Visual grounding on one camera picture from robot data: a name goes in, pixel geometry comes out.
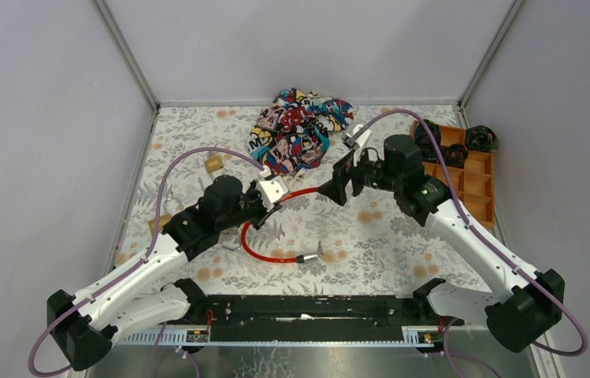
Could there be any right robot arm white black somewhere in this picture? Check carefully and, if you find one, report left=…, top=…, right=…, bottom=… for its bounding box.
left=317, top=135, right=565, bottom=353

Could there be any brass padlock far left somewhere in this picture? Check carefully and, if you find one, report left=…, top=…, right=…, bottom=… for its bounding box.
left=148, top=196, right=177, bottom=235

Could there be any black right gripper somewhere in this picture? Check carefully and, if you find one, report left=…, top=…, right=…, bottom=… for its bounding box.
left=317, top=144, right=400, bottom=207

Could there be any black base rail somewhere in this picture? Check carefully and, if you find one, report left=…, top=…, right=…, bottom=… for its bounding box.
left=173, top=295, right=450, bottom=344

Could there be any brass padlock upper left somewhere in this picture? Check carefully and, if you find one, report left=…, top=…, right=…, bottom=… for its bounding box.
left=204, top=154, right=224, bottom=175

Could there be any open steel shackle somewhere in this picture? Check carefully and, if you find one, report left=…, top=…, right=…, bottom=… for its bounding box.
left=220, top=234, right=243, bottom=251

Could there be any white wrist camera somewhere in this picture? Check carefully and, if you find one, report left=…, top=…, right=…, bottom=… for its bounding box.
left=342, top=124, right=371, bottom=165
left=256, top=165, right=290, bottom=212

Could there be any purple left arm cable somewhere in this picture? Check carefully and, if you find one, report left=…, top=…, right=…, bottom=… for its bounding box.
left=28, top=146, right=269, bottom=378

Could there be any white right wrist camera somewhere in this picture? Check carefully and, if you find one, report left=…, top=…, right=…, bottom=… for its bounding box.
left=342, top=124, right=371, bottom=165

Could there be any brass padlock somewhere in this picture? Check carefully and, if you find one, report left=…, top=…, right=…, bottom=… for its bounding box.
left=204, top=154, right=224, bottom=175
left=148, top=196, right=177, bottom=235

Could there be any red cable lock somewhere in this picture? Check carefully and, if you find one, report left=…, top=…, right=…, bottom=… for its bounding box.
left=239, top=187, right=325, bottom=265

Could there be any dark rolled fabric top left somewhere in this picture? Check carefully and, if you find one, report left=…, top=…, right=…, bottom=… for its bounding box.
left=414, top=119, right=442, bottom=150

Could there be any dark rolled fabric small centre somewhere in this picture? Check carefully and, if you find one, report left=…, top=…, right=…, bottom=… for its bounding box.
left=441, top=143, right=469, bottom=169

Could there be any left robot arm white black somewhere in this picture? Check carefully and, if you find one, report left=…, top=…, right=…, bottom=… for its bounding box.
left=46, top=175, right=288, bottom=371

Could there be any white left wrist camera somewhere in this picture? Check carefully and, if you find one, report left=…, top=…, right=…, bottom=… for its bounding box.
left=256, top=165, right=290, bottom=212

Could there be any colourful comic print cloth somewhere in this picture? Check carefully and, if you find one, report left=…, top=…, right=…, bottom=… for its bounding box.
left=248, top=87, right=354, bottom=176

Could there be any orange wooden compartment tray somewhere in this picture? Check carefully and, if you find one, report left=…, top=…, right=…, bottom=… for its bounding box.
left=411, top=121, right=496, bottom=231

